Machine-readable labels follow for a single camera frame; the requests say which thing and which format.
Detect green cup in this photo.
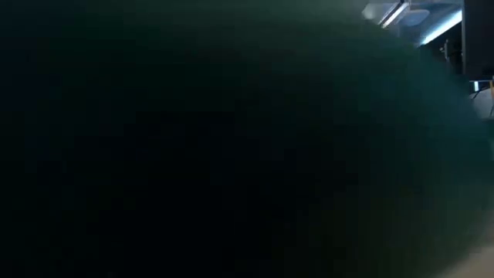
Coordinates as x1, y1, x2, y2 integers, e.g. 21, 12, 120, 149
0, 0, 494, 278

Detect ceiling strip light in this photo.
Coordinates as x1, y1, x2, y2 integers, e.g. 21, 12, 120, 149
418, 9, 463, 46

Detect black aluminium table frame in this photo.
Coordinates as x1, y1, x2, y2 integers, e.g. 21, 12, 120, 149
462, 0, 494, 81

